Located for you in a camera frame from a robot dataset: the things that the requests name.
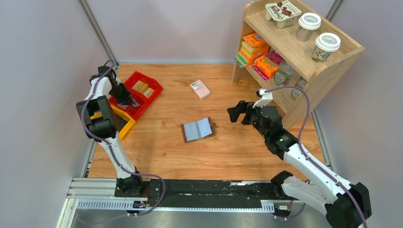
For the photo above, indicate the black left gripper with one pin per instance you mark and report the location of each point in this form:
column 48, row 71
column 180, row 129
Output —
column 126, row 99

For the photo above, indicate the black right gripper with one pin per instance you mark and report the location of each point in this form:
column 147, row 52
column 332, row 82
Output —
column 243, row 107

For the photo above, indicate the brown leather card holder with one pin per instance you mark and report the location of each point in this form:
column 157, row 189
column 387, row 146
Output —
column 198, row 130

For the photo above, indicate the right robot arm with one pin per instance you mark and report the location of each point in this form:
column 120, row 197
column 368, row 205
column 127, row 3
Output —
column 345, row 205

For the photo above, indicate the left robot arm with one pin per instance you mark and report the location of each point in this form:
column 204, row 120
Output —
column 128, row 176

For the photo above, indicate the gold card in bin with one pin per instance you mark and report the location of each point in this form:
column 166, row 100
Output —
column 143, row 88

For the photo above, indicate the playing card box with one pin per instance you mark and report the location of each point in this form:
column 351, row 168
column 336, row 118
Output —
column 200, row 89

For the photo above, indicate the near red plastic bin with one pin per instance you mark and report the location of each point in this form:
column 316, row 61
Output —
column 135, row 112

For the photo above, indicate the red plastic bin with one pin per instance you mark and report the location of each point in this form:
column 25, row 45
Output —
column 136, row 76
column 135, row 112

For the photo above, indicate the far red plastic bin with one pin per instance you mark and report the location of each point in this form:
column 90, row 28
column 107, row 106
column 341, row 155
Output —
column 136, row 76

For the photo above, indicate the yellow plastic bin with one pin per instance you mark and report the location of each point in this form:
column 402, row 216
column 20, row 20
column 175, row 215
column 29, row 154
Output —
column 124, row 121

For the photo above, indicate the orange snack box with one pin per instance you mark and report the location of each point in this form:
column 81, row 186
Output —
column 267, row 64

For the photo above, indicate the left glass jar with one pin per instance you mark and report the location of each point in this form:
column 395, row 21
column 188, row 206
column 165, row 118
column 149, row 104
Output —
column 284, row 73

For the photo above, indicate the stacked sponge pack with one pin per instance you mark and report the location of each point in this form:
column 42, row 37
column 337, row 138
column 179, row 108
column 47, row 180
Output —
column 252, row 47

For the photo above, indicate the wooden shelf unit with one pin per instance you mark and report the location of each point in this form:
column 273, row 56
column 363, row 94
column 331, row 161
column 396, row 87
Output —
column 320, row 76

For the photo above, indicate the chocolate pudding pack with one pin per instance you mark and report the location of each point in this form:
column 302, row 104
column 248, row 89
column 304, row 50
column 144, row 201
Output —
column 283, row 13

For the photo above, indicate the near paper coffee cup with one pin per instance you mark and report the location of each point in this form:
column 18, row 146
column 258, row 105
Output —
column 325, row 44

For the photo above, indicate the paper coffee cup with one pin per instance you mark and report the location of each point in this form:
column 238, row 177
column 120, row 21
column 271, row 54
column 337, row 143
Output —
column 308, row 23
column 325, row 44

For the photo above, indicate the far paper coffee cup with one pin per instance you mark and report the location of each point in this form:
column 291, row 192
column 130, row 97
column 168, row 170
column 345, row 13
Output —
column 308, row 23

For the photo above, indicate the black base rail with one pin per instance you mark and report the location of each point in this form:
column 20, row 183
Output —
column 219, row 194

